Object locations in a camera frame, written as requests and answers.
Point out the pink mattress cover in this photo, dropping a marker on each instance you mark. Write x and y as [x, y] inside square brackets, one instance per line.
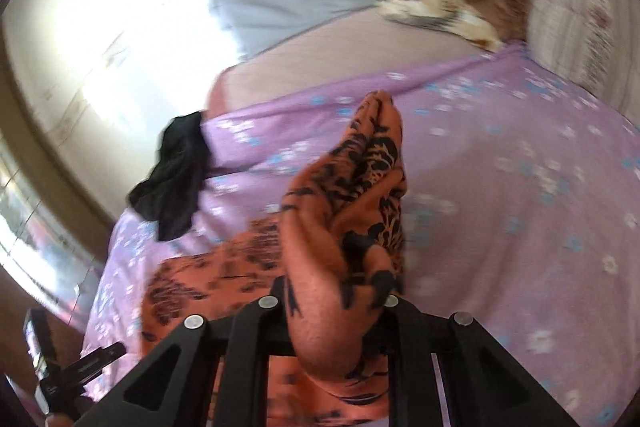
[350, 52]

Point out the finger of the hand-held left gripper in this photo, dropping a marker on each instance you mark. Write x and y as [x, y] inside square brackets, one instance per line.
[102, 354]

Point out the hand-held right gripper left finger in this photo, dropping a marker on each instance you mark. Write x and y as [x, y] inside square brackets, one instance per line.
[260, 332]

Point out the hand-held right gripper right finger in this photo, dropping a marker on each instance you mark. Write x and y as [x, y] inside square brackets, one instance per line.
[420, 337]

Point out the orange black floral garment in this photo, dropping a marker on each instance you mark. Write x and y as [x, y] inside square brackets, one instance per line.
[345, 217]

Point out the black cloth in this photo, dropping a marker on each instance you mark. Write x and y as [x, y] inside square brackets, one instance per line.
[175, 177]

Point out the purple floral bed sheet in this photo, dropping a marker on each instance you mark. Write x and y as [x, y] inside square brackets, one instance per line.
[500, 187]

